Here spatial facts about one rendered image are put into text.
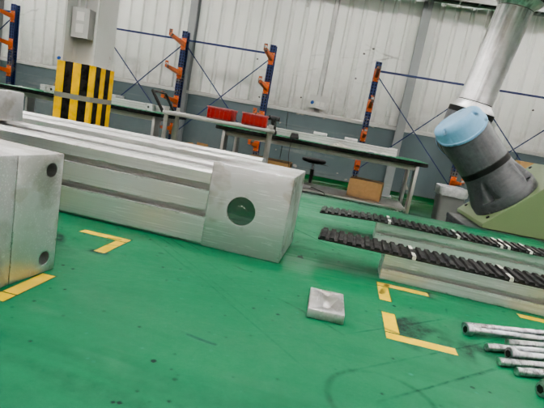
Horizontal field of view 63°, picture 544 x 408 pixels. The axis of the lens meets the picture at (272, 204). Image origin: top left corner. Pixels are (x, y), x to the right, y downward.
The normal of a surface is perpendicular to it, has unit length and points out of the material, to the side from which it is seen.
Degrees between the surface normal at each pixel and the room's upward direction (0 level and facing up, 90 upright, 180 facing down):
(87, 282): 0
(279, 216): 90
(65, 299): 0
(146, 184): 90
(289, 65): 90
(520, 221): 90
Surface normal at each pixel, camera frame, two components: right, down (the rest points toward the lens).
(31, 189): 0.95, 0.22
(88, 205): -0.18, 0.15
